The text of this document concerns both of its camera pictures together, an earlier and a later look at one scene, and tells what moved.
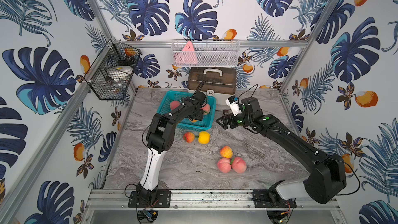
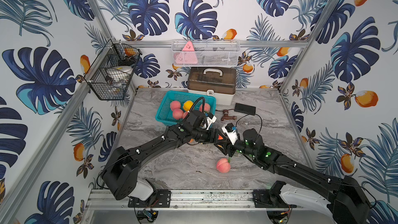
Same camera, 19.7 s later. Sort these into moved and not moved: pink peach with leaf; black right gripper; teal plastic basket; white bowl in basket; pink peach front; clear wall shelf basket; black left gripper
Moved: black left gripper; black right gripper
Not moved: white bowl in basket; pink peach with leaf; clear wall shelf basket; teal plastic basket; pink peach front
